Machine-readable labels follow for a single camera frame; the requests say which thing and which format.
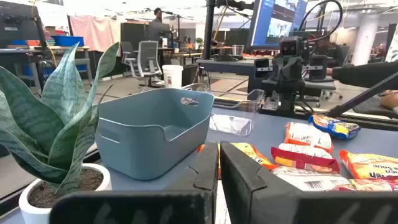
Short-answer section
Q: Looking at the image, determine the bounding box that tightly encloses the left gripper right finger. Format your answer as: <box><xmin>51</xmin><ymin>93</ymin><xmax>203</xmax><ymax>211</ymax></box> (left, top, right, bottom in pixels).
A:
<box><xmin>220</xmin><ymin>141</ymin><xmax>398</xmax><ymax>224</ymax></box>

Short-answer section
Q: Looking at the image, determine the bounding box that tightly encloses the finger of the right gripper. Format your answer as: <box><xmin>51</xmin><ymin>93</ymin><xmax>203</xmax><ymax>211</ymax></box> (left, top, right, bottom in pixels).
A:
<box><xmin>281</xmin><ymin>55</ymin><xmax>292</xmax><ymax>81</ymax></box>
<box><xmin>290</xmin><ymin>55</ymin><xmax>302</xmax><ymax>81</ymax></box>

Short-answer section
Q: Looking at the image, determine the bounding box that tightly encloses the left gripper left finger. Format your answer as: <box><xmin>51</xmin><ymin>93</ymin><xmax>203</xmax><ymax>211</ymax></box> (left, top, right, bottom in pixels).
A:
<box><xmin>49</xmin><ymin>142</ymin><xmax>218</xmax><ymax>224</ymax></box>

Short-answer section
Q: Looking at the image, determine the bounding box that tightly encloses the red beef ramen pack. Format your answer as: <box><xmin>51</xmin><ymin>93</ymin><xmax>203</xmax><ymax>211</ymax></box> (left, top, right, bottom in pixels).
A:
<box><xmin>271</xmin><ymin>166</ymin><xmax>357</xmax><ymax>192</ymax></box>
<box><xmin>348</xmin><ymin>177</ymin><xmax>398</xmax><ymax>193</ymax></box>
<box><xmin>270</xmin><ymin>142</ymin><xmax>341</xmax><ymax>174</ymax></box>

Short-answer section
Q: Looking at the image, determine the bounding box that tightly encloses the blue soy sauce ramen pack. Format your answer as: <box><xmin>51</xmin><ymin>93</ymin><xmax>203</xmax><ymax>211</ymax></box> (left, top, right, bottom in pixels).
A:
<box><xmin>308</xmin><ymin>114</ymin><xmax>362</xmax><ymax>140</ymax></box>

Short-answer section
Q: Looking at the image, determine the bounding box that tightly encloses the red white packet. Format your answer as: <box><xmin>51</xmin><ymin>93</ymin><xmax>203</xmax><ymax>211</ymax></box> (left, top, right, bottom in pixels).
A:
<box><xmin>284</xmin><ymin>121</ymin><xmax>335</xmax><ymax>155</ymax></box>

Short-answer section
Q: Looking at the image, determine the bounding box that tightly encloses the computer monitor with blue screen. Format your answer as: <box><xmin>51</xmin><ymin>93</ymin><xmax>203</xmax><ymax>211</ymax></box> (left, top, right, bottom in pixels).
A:
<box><xmin>247</xmin><ymin>0</ymin><xmax>308</xmax><ymax>50</ymax></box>

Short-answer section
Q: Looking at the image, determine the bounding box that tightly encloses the clear plastic cup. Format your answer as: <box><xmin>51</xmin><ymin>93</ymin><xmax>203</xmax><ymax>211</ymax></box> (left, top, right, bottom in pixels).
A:
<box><xmin>231</xmin><ymin>44</ymin><xmax>246</xmax><ymax>57</ymax></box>

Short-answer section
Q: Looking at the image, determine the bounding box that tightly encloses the grey equipment cart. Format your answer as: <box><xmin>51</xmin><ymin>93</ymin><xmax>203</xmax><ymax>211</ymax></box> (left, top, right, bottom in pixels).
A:
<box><xmin>196</xmin><ymin>57</ymin><xmax>274</xmax><ymax>94</ymax></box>

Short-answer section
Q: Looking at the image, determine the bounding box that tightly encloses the white round column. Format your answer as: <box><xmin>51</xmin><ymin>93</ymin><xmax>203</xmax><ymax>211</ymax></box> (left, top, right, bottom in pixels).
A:
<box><xmin>351</xmin><ymin>12</ymin><xmax>379</xmax><ymax>66</ymax></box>

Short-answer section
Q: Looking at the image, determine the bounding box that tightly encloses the grey-blue plastic bin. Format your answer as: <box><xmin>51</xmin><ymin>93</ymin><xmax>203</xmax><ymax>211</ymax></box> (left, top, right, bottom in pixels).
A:
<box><xmin>95</xmin><ymin>88</ymin><xmax>215</xmax><ymax>181</ymax></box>

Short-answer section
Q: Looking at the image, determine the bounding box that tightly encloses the clear plastic bin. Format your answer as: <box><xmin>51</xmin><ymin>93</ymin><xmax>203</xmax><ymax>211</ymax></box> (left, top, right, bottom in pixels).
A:
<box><xmin>182</xmin><ymin>82</ymin><xmax>265</xmax><ymax>138</ymax></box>

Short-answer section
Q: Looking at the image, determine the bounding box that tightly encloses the black monitor pole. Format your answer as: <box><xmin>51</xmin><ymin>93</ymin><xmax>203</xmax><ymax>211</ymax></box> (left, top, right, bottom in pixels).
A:
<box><xmin>202</xmin><ymin>0</ymin><xmax>256</xmax><ymax>60</ymax></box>

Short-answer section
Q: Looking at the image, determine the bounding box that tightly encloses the black waste bin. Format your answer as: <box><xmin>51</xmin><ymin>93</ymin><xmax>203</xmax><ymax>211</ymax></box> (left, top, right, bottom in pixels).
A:
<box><xmin>182</xmin><ymin>63</ymin><xmax>199</xmax><ymax>87</ymax></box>

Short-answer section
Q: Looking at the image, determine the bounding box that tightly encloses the white bucket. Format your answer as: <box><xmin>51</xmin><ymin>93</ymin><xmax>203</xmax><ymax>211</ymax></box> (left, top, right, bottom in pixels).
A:
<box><xmin>161</xmin><ymin>64</ymin><xmax>184</xmax><ymax>90</ymax></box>

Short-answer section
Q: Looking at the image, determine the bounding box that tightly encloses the grey mesh office chair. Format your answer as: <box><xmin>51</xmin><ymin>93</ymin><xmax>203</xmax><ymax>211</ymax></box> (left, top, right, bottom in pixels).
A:
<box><xmin>136</xmin><ymin>40</ymin><xmax>164</xmax><ymax>88</ymax></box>

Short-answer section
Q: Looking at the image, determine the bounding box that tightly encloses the snake plant in white pot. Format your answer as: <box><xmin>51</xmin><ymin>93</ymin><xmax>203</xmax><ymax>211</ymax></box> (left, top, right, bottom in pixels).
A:
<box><xmin>0</xmin><ymin>42</ymin><xmax>121</xmax><ymax>224</ymax></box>

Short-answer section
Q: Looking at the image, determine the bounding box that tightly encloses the black room divider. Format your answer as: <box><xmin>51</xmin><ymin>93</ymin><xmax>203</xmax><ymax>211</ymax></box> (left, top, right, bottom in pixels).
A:
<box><xmin>120</xmin><ymin>22</ymin><xmax>150</xmax><ymax>50</ymax></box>

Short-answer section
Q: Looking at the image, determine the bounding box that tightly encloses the dark office chair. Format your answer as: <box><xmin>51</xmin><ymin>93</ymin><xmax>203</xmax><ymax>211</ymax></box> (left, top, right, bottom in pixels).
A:
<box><xmin>120</xmin><ymin>41</ymin><xmax>139</xmax><ymax>77</ymax></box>

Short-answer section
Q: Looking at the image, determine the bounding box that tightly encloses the pink hanging cloth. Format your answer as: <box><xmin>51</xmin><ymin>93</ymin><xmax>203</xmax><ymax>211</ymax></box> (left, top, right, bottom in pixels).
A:
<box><xmin>68</xmin><ymin>15</ymin><xmax>122</xmax><ymax>57</ymax></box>

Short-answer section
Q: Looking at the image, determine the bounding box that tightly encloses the blue storage tub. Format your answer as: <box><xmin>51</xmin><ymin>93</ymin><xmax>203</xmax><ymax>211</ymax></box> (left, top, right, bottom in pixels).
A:
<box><xmin>51</xmin><ymin>35</ymin><xmax>85</xmax><ymax>47</ymax></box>

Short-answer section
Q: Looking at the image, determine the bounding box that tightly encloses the black equipment box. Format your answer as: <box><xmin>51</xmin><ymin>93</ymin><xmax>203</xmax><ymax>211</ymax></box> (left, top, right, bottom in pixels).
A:
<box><xmin>0</xmin><ymin>1</ymin><xmax>47</xmax><ymax>49</ymax></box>

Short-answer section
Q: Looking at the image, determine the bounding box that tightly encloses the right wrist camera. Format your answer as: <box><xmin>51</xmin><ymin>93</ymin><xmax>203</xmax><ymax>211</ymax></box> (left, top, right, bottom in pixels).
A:
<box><xmin>279</xmin><ymin>36</ymin><xmax>307</xmax><ymax>57</ymax></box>

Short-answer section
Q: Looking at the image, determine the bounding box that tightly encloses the coiled black cable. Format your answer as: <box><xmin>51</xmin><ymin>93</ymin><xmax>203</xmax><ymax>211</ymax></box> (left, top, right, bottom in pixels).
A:
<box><xmin>211</xmin><ymin>52</ymin><xmax>240</xmax><ymax>62</ymax></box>

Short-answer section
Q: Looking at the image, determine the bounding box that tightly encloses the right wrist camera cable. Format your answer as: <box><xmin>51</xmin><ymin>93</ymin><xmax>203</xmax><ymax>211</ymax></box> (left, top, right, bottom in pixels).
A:
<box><xmin>297</xmin><ymin>0</ymin><xmax>344</xmax><ymax>43</ymax></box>

